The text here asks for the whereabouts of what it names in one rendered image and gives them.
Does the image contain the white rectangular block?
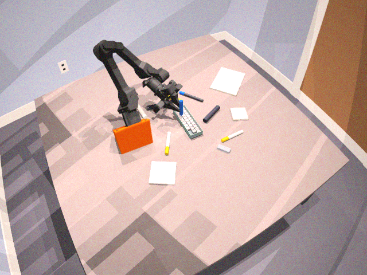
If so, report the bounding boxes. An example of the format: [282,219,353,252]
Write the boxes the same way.
[217,144,231,154]

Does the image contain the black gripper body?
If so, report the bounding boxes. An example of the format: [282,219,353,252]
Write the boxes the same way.
[153,83,183,113]

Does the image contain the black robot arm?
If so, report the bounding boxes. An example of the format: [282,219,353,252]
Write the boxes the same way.
[93,40,177,127]

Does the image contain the white keyboard with letter keys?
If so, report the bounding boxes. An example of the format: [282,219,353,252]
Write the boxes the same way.
[173,105,203,139]

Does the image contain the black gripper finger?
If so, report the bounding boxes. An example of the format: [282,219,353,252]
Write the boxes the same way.
[171,93,179,107]
[163,100,180,112]

